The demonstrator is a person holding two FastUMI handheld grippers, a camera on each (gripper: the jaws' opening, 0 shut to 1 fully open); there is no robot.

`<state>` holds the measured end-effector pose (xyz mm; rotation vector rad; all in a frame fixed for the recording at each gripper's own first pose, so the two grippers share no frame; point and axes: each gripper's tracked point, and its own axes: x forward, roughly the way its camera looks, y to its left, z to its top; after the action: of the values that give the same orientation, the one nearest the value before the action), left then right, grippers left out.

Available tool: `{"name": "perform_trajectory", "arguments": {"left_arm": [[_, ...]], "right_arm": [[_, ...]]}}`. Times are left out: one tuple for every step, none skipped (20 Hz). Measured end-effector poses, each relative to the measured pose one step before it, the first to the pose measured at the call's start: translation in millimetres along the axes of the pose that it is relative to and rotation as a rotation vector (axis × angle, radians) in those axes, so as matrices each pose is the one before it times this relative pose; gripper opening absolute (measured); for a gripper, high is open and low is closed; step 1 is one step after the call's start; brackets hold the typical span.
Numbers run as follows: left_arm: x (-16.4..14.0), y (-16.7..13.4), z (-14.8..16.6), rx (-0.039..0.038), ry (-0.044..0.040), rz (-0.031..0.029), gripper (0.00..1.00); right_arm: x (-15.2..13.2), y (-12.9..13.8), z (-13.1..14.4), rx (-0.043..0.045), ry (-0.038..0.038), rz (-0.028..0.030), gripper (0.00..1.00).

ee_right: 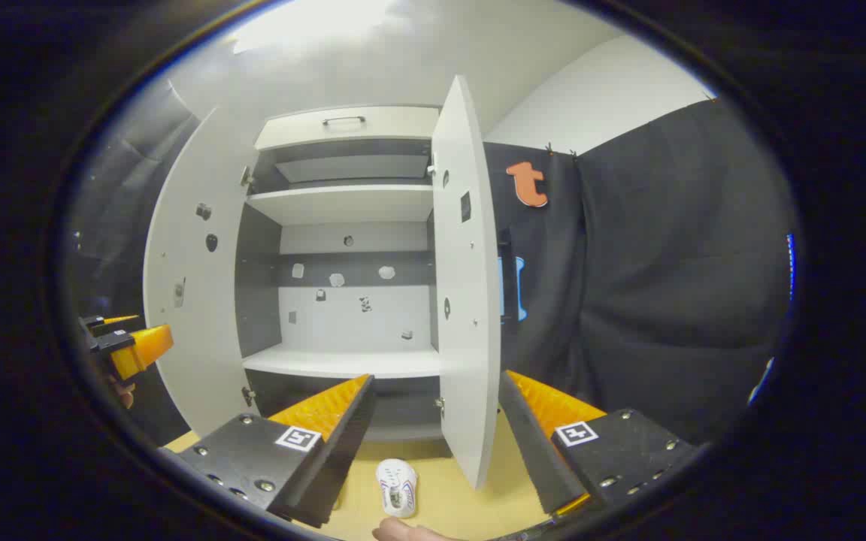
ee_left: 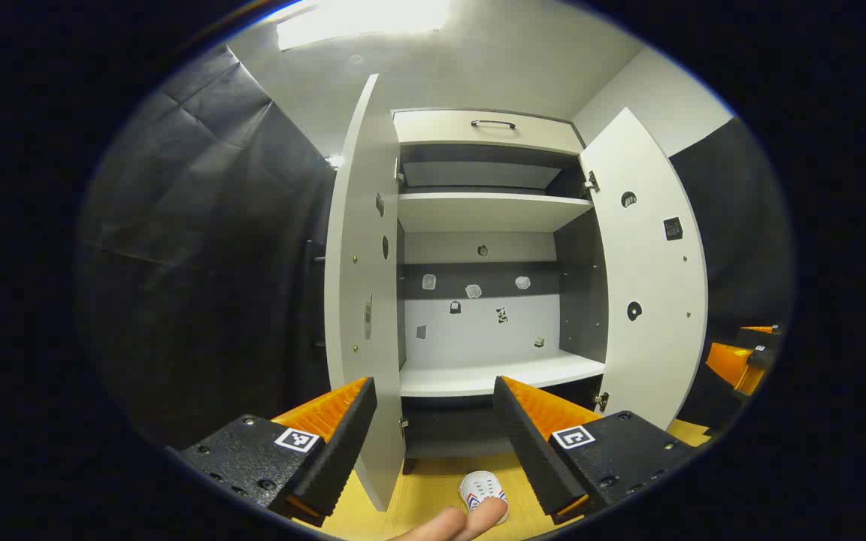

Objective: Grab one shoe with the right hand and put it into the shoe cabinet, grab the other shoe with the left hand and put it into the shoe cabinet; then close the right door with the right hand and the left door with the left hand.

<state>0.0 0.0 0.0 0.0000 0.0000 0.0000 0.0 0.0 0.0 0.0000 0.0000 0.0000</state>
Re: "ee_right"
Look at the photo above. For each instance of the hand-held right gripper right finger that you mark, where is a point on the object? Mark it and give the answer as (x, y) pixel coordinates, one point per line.
(531, 443)

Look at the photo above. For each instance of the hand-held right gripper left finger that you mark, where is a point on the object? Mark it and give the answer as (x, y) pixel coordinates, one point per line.
(341, 445)

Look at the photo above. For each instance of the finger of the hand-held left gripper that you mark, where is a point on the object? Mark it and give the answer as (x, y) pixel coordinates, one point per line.
(140, 349)
(113, 323)

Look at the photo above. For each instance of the white cabinet door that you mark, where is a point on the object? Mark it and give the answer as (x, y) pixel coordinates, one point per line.
(200, 338)
(467, 361)

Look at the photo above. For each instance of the white canvas shoe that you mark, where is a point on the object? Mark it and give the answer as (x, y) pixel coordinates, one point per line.
(397, 488)

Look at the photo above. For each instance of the white grey shoe cabinet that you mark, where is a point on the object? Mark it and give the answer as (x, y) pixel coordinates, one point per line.
(343, 203)

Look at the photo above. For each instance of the white cabinet drawer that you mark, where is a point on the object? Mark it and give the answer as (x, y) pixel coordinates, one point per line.
(388, 124)

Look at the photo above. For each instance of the black backdrop cloth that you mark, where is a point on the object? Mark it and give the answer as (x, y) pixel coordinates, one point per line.
(666, 285)
(125, 195)

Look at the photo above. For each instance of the ceiling light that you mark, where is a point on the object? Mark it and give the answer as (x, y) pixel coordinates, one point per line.
(313, 30)

